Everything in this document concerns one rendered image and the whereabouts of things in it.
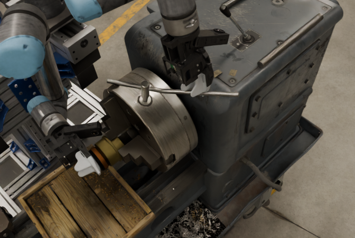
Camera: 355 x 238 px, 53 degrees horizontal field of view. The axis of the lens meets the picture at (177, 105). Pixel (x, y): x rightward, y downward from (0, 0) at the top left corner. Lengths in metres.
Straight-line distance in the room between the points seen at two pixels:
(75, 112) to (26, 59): 1.41
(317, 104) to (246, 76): 1.65
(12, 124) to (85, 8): 0.94
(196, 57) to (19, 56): 0.44
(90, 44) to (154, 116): 0.56
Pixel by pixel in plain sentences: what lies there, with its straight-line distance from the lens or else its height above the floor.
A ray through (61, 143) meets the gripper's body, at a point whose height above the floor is 1.12.
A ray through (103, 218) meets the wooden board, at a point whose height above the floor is 0.89.
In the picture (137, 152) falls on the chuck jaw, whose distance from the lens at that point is 1.04.
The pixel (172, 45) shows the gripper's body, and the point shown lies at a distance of 0.75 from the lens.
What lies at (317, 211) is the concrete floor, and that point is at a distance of 2.21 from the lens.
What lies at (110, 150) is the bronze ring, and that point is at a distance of 1.04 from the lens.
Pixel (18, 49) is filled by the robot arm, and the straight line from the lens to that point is 0.95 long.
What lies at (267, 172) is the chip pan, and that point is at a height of 0.54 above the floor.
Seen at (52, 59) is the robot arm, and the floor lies 1.20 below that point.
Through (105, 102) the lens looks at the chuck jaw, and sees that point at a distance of 1.03.
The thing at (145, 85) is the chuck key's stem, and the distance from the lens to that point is 0.90.
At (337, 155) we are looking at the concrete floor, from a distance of 2.41.
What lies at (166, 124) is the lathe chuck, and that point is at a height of 1.19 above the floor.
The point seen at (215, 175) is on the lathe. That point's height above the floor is 0.86.
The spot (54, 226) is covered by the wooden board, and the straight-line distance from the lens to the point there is 1.26.
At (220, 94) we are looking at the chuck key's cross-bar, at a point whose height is 1.31.
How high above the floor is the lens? 1.99
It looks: 53 degrees down
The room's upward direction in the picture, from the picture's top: 6 degrees counter-clockwise
